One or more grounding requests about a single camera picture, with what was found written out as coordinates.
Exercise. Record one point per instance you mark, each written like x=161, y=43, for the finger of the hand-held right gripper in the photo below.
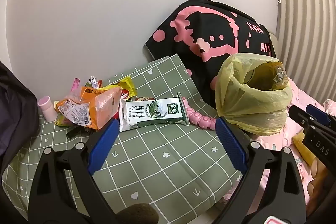
x=317, y=112
x=315, y=140

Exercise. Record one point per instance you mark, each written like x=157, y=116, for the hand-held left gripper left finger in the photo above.
x=103, y=145

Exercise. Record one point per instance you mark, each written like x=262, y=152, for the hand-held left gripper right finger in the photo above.
x=231, y=145

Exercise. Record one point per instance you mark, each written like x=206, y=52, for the yellow plastic bag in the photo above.
x=236, y=108

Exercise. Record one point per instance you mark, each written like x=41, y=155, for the white green milk carton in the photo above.
x=147, y=111

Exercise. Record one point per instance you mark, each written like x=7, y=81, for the yellow snack packet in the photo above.
x=130, y=87

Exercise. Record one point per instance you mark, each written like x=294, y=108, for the pink candy wrapper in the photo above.
x=75, y=85

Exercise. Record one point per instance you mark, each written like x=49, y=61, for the yellow cushion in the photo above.
x=302, y=148

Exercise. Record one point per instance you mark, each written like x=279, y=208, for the dark green wrapper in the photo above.
x=74, y=132

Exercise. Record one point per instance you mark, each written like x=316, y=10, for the orange snack bag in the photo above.
x=102, y=106

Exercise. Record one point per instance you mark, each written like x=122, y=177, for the pink beaded toy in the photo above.
x=199, y=119

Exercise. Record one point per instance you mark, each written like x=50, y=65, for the yellow green wrapper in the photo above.
x=61, y=122

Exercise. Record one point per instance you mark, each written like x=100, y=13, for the green checked mat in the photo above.
x=162, y=155

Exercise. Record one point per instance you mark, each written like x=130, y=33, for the brown round item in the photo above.
x=144, y=98

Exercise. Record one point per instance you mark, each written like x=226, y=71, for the silver white wrapper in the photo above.
x=94, y=81

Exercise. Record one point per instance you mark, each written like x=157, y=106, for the pink plastic cup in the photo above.
x=47, y=108

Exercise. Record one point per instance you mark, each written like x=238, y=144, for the brown fuzzy cloth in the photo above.
x=136, y=214

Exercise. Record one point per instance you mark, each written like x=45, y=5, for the beige curtain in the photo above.
x=309, y=29

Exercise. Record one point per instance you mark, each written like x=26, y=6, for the dark cloth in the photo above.
x=15, y=113

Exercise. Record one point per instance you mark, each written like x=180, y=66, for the black pink printed cloth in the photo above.
x=183, y=29

